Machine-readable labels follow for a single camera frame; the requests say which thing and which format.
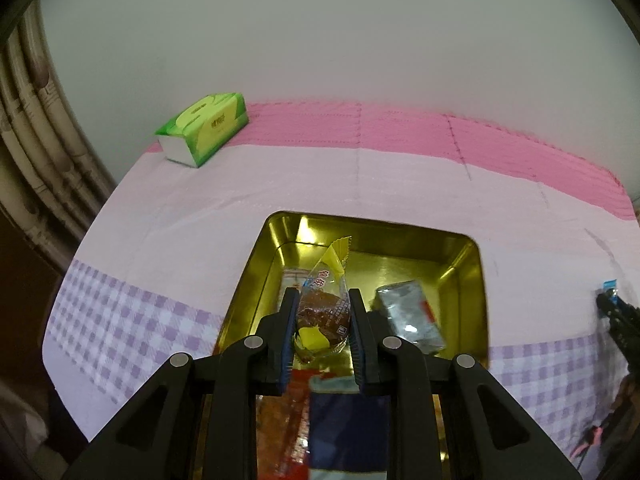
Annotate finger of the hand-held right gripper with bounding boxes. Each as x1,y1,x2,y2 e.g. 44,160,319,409
595,292,640,361

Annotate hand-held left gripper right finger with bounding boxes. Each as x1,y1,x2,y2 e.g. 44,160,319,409
347,287,583,480

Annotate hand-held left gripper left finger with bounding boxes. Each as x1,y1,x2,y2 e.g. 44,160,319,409
65,287,301,480

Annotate yellow-wrapped brown candy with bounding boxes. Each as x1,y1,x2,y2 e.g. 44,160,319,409
292,235,353,363

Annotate dark green seaweed block packet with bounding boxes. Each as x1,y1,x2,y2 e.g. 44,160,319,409
370,280,447,356

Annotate dark blue snack packet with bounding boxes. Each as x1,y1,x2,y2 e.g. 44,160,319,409
307,376,392,480

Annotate gold tin box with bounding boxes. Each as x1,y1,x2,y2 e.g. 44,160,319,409
190,210,491,480

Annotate red snack packet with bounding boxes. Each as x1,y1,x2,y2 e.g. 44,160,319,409
255,370,313,480

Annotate pink and purple checked tablecloth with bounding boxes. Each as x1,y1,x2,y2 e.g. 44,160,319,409
42,101,640,461

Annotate green tissue pack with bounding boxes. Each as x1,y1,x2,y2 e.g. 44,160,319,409
154,92,250,168

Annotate beige wall pipes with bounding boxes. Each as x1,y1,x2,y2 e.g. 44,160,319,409
0,0,118,281

